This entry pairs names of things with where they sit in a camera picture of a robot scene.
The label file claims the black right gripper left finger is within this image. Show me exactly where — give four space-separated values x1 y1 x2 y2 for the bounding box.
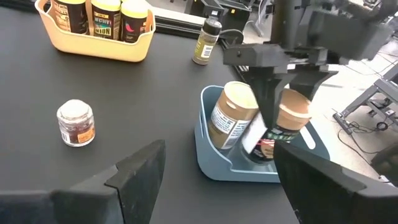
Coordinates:
0 139 167 224

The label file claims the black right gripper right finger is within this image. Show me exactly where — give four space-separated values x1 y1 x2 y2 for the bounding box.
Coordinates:
272 141 398 224

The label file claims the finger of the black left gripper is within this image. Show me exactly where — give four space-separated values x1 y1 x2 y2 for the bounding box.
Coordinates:
241 67 296 155
289 70 339 101

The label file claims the tan-lid jar with black label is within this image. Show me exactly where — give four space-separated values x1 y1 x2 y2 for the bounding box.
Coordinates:
248 88 313 163

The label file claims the tan-lid jar with tan label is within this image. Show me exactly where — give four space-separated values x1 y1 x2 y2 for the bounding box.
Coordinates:
207 80 260 151

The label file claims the cork-stoppered glass spice jar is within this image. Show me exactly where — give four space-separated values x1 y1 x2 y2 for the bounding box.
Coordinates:
56 99 96 147

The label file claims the grey metal stand base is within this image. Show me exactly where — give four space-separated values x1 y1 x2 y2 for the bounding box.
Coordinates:
332 63 398 135

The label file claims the black equipment case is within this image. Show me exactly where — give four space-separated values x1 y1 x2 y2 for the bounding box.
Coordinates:
185 0 253 32

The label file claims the black-lid green herb bottle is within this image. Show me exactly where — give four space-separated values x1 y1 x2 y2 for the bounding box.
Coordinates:
192 17 223 66

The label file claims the blue plastic bin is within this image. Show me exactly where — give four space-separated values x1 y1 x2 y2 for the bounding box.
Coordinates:
194 85 331 184

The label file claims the yellow plastic bin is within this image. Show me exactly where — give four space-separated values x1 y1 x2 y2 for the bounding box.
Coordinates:
34 0 157 63

